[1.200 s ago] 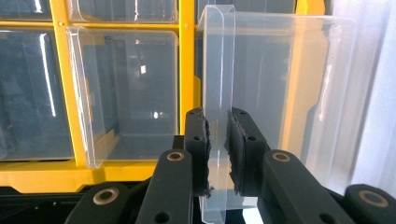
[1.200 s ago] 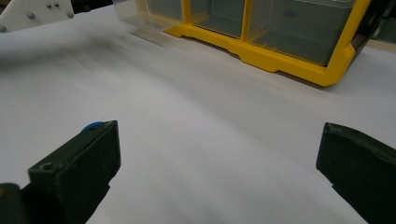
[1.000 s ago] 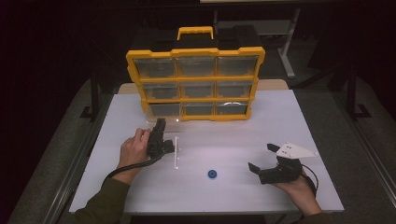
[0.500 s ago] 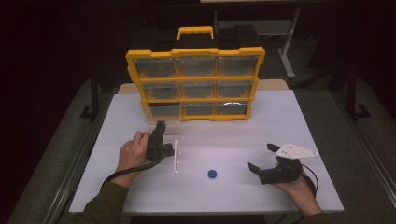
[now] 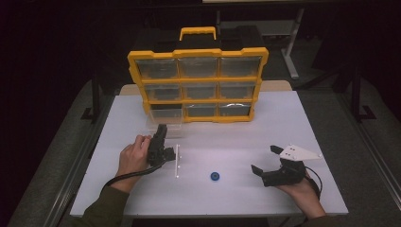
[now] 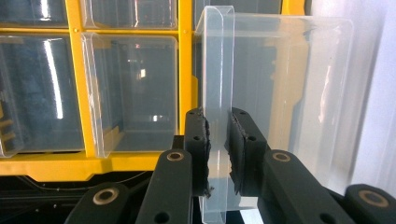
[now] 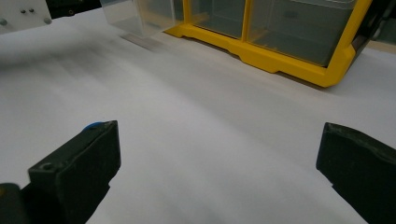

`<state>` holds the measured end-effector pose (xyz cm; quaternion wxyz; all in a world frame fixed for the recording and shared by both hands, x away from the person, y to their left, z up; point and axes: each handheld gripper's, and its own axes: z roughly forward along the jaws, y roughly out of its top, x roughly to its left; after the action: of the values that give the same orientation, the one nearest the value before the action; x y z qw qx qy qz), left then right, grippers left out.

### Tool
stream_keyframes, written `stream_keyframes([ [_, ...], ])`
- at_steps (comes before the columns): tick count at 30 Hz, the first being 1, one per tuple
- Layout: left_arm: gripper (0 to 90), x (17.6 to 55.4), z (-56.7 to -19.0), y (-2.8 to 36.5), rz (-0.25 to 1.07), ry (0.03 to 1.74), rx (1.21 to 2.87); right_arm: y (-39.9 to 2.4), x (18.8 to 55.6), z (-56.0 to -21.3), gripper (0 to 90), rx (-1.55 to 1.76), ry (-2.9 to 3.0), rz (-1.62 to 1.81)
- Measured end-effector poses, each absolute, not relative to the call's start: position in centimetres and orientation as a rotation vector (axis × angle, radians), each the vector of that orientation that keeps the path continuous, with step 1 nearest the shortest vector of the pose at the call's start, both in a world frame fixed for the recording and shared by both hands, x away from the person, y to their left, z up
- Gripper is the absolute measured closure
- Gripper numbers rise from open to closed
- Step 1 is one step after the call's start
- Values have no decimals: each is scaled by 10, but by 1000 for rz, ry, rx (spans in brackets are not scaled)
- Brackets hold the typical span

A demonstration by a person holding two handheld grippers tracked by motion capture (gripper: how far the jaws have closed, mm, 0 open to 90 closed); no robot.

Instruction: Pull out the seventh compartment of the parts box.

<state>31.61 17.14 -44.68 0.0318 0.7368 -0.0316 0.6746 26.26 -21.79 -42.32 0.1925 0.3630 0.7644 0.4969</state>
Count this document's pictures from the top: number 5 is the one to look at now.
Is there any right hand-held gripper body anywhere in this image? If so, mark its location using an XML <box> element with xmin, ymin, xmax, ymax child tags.
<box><xmin>261</xmin><ymin>144</ymin><xmax>323</xmax><ymax>187</ymax></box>

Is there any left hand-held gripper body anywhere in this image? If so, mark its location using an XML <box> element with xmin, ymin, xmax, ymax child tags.
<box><xmin>146</xmin><ymin>135</ymin><xmax>182</xmax><ymax>180</ymax></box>

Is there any clear plastic drawer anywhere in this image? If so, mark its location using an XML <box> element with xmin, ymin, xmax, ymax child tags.
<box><xmin>146</xmin><ymin>104</ymin><xmax>184</xmax><ymax>140</ymax></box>

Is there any yellow organizer case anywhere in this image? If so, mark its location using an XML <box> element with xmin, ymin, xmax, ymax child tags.
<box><xmin>127</xmin><ymin>26</ymin><xmax>270</xmax><ymax>124</ymax></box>

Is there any person's right hand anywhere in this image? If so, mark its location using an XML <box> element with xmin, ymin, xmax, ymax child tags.
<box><xmin>275</xmin><ymin>174</ymin><xmax>322</xmax><ymax>206</ymax></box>

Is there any person's left hand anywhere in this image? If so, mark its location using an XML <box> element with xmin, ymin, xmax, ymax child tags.
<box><xmin>117</xmin><ymin>134</ymin><xmax>153</xmax><ymax>187</ymax></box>

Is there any black metal stand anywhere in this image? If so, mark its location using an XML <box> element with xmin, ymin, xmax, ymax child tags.
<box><xmin>80</xmin><ymin>67</ymin><xmax>102</xmax><ymax>123</ymax></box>
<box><xmin>350</xmin><ymin>67</ymin><xmax>378</xmax><ymax>123</ymax></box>

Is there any grid of clear organizer bins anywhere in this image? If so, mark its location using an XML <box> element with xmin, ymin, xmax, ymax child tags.
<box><xmin>135</xmin><ymin>56</ymin><xmax>263</xmax><ymax>119</ymax></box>

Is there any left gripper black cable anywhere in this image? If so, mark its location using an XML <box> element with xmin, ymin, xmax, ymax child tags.
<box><xmin>99</xmin><ymin>159</ymin><xmax>168</xmax><ymax>197</ymax></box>

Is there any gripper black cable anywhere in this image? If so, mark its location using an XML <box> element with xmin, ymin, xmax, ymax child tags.
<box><xmin>99</xmin><ymin>159</ymin><xmax>168</xmax><ymax>197</ymax></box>
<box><xmin>303</xmin><ymin>166</ymin><xmax>324</xmax><ymax>201</ymax></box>

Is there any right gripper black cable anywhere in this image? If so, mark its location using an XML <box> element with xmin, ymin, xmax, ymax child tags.
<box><xmin>303</xmin><ymin>166</ymin><xmax>324</xmax><ymax>201</ymax></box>

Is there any white desk frame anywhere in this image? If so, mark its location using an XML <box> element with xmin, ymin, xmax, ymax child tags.
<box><xmin>217</xmin><ymin>8</ymin><xmax>305</xmax><ymax>80</ymax></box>

